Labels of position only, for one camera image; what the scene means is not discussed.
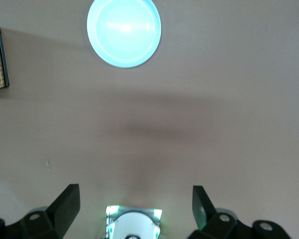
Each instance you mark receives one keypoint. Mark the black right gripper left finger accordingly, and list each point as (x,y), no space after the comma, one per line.
(64,211)

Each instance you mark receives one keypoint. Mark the light blue plate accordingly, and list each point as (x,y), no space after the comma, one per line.
(124,32)

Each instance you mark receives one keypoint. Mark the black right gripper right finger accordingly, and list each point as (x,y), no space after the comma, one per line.
(201,210)

